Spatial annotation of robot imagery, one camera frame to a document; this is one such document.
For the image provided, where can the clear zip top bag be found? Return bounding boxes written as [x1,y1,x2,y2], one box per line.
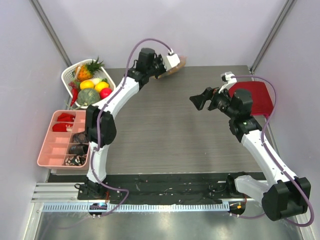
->
[159,55,187,79]

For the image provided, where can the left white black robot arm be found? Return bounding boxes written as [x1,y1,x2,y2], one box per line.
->
[78,48,166,200]

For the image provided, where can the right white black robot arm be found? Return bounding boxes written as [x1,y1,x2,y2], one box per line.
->
[189,87,315,227]

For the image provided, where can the red folded cloth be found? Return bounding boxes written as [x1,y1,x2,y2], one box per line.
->
[228,81,274,119]

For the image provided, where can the red toy apple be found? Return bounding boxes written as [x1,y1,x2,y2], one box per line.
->
[99,87,113,99]

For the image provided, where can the yellow toy lemon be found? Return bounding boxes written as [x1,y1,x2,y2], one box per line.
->
[94,81,110,93]

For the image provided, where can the white toy radish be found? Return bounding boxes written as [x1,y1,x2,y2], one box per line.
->
[89,77,108,86]

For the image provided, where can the orange toy pineapple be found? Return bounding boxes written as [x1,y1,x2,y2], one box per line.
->
[74,57,105,82]

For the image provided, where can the yellow toy orange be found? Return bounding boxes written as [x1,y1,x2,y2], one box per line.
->
[79,79,95,90]

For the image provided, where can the green toy pumpkin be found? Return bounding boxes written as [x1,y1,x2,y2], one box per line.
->
[76,88,101,106]

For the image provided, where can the red toy chili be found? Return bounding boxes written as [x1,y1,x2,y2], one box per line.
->
[70,87,79,107]

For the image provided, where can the white plastic basket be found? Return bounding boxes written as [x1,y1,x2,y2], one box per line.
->
[61,59,116,109]

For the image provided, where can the red felt pieces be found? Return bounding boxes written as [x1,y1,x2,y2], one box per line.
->
[52,113,76,132]

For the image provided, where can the pink compartment tray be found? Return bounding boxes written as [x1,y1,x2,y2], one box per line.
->
[37,110,90,170]

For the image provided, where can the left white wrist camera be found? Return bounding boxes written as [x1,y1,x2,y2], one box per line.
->
[163,53,181,71]

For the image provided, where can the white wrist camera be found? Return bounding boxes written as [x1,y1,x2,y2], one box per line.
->
[218,71,237,94]
[163,53,181,71]

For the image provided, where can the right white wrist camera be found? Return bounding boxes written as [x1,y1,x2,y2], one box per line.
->
[218,71,237,94]

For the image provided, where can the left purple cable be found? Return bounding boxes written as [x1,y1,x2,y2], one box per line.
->
[89,37,130,217]

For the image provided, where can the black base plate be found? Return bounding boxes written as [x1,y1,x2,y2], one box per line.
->
[47,172,287,206]

